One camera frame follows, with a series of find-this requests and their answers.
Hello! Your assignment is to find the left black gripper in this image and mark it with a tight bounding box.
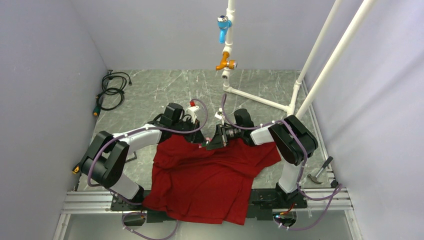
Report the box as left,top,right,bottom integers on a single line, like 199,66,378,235
172,117,207,145

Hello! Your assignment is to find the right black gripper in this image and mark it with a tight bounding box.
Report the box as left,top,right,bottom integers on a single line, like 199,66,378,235
206,124,244,151

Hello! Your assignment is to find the red t-shirt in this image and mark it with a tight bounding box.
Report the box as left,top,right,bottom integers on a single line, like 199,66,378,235
143,135,281,225

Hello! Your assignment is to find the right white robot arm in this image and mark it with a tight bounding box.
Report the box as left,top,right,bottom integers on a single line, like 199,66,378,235
206,108,318,208

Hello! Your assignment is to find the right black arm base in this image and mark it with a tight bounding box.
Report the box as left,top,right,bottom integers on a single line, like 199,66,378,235
246,185,308,228

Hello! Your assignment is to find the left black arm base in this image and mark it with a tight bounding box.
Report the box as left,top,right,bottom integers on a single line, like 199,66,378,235
110,192,175,223

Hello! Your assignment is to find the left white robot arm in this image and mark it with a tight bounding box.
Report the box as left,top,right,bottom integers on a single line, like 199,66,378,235
73,100,206,210

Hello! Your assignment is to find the orange valve tap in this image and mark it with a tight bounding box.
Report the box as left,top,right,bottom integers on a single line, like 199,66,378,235
215,51,238,71

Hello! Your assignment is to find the claw hammer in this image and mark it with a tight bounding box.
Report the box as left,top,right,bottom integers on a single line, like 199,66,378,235
307,156,334,185

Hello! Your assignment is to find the blue valve tap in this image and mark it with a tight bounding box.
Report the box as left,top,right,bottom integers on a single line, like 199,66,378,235
217,15,232,44

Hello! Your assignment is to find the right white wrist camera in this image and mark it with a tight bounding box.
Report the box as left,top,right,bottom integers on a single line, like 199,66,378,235
214,108,225,120

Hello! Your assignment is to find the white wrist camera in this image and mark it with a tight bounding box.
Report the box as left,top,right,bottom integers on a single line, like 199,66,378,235
214,108,225,120
185,100,200,124

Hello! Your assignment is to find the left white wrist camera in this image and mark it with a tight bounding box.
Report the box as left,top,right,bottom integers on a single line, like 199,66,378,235
185,100,200,124

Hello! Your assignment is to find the black rectangular frame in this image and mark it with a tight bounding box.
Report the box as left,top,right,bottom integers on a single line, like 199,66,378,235
125,151,138,163

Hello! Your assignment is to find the white PVC pipe frame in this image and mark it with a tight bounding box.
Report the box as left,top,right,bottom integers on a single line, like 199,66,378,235
221,0,376,119

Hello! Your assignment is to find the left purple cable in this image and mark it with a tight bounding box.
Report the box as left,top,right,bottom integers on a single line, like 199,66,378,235
86,98,209,240

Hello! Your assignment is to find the purple cable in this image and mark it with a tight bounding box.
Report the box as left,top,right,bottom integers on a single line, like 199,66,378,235
220,93,343,232
86,98,209,240

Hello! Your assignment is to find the black coiled cable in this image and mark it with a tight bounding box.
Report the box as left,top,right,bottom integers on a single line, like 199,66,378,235
92,69,133,117

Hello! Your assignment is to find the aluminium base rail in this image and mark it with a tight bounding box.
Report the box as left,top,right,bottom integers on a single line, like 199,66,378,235
52,187,365,240

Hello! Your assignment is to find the yellow handled screwdriver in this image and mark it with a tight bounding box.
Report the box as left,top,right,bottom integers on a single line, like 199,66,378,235
71,163,82,175

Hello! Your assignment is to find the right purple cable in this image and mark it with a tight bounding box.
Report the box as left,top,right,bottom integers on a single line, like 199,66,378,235
220,93,343,232

